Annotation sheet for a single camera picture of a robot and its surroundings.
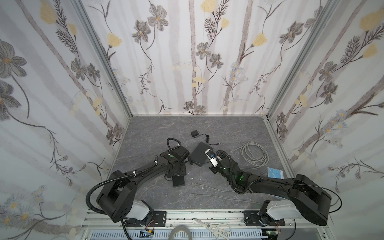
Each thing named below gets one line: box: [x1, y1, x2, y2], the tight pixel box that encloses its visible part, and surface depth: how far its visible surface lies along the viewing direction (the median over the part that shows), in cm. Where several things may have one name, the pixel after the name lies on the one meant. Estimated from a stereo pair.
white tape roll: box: [168, 225, 193, 240], surface depth 69 cm
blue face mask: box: [267, 167, 284, 179], surface depth 92 cm
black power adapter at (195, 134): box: [190, 130, 221, 145], surface depth 110 cm
